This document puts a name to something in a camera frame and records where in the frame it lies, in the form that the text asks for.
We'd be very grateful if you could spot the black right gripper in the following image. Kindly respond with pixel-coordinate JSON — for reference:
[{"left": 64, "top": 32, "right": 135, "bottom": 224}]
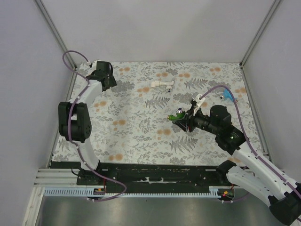
[{"left": 172, "top": 105, "right": 220, "bottom": 135}]

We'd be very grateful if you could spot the green faucet chrome knob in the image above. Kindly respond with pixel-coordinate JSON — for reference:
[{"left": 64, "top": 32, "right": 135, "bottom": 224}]
[{"left": 167, "top": 108, "right": 186, "bottom": 121}]

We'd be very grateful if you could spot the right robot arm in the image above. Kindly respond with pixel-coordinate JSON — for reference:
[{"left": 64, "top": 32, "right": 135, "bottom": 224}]
[{"left": 172, "top": 105, "right": 301, "bottom": 226}]

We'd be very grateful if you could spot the white faucet with elbow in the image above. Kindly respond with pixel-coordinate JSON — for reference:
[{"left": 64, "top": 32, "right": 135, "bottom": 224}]
[{"left": 150, "top": 81, "right": 174, "bottom": 92}]

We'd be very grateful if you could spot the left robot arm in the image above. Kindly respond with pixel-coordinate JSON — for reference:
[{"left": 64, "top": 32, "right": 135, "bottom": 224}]
[{"left": 58, "top": 61, "right": 117, "bottom": 186}]

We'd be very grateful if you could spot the blue faucet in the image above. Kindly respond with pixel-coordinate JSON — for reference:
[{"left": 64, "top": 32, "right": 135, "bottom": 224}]
[{"left": 220, "top": 89, "right": 238, "bottom": 103}]

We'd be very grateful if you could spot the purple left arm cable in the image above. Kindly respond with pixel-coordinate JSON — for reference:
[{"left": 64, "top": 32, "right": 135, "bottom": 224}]
[{"left": 62, "top": 50, "right": 128, "bottom": 202}]

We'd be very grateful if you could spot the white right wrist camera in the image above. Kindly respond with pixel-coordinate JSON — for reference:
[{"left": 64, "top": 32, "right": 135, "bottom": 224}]
[{"left": 191, "top": 93, "right": 206, "bottom": 111}]

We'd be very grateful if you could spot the aluminium left corner post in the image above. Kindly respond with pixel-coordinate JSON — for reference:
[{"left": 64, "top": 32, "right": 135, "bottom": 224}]
[{"left": 35, "top": 0, "right": 78, "bottom": 71}]

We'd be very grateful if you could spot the aluminium corner post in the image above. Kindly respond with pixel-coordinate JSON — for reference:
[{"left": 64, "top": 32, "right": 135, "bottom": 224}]
[
  {"left": 35, "top": 0, "right": 78, "bottom": 71},
  {"left": 239, "top": 0, "right": 282, "bottom": 69}
]

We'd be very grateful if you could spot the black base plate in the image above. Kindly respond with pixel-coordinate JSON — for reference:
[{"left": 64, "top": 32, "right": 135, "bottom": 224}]
[{"left": 50, "top": 161, "right": 232, "bottom": 193}]

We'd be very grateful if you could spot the white slotted cable duct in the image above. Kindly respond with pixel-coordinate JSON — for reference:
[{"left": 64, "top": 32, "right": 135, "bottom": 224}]
[{"left": 43, "top": 187, "right": 221, "bottom": 198}]

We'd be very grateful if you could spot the aluminium right corner post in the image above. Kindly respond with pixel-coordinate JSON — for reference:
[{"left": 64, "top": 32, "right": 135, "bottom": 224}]
[{"left": 239, "top": 0, "right": 282, "bottom": 69}]

